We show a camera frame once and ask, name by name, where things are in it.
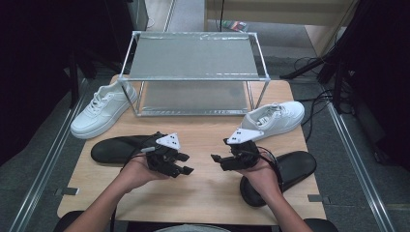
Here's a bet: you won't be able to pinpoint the person's dark trouser leg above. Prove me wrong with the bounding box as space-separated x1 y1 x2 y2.
303 217 339 232
52 210 85 232

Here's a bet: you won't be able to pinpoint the person's grey clothing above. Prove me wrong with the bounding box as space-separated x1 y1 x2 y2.
154 223 231 232

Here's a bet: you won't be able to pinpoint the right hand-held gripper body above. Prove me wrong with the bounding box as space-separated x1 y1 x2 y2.
222 128 265 171

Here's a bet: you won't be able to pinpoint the left hand-held gripper cable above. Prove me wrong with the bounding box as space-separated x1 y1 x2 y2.
109 146 156 232

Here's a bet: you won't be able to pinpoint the black floor cables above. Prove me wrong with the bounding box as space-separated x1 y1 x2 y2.
291 56 337 143

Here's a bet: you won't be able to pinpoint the black slipper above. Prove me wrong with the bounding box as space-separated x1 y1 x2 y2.
239 150 318 208
90 133 162 164

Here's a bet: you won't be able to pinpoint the right hand-held gripper cable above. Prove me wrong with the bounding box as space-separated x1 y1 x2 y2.
255 146 285 194

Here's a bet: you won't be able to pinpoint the black curtain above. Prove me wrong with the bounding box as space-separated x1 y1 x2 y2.
0 0 136 165
322 0 410 172

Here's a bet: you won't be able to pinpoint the metal floor rail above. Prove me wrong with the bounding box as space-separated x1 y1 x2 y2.
322 93 395 232
8 76 90 232

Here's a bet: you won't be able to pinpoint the white sneaker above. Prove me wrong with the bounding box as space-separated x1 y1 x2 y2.
70 80 139 140
239 101 306 143

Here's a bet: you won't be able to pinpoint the light wooden cabinet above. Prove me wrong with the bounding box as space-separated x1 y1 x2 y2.
203 0 360 58

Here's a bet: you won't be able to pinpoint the grey floor bracket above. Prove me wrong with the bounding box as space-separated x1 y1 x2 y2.
307 193 332 205
53 187 80 196

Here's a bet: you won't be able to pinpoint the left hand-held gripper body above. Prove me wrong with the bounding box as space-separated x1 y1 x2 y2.
140 130 182 178

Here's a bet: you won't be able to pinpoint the black stand leg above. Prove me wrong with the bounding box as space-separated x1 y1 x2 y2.
279 56 330 80

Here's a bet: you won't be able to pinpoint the colourful packet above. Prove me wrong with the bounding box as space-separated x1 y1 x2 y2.
221 19 249 34

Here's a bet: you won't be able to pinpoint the hand-held gripper cable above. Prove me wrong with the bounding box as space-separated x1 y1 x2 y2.
109 146 156 232
255 146 285 194

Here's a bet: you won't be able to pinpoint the metal shoe rack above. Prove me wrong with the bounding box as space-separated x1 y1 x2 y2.
116 30 271 118

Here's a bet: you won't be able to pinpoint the person's right hand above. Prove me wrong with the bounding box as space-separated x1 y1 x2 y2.
236 157 284 200

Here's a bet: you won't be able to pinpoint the person's left hand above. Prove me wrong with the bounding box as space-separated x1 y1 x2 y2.
119 156 171 195

